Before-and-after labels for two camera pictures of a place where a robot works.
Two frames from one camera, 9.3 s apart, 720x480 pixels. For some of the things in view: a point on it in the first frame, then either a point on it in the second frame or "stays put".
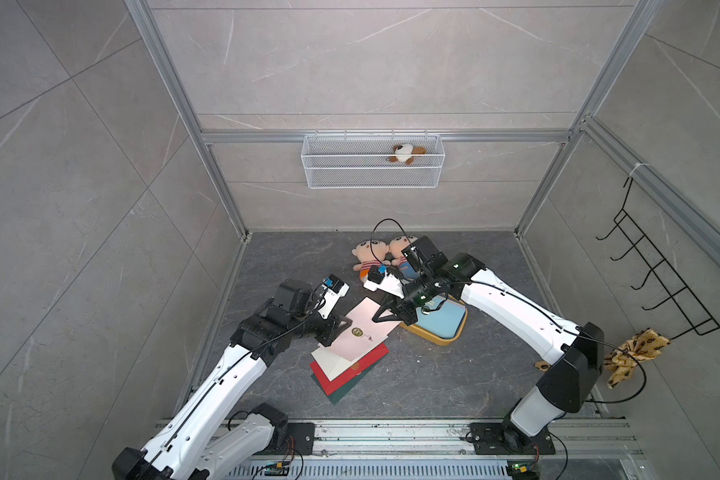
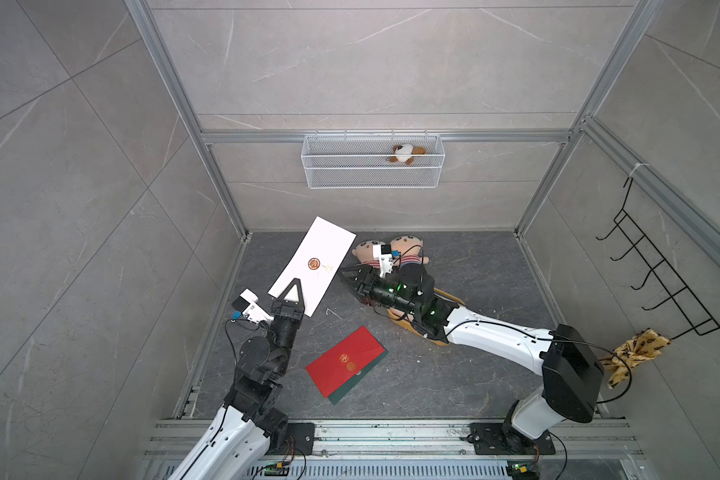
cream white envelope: (332, 363) → (314, 262)
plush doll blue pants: (406, 269) stays put
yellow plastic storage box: (436, 339) stays put
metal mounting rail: (618, 441) stays put
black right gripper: (394, 309) → (359, 289)
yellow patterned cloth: (620, 362) stays put
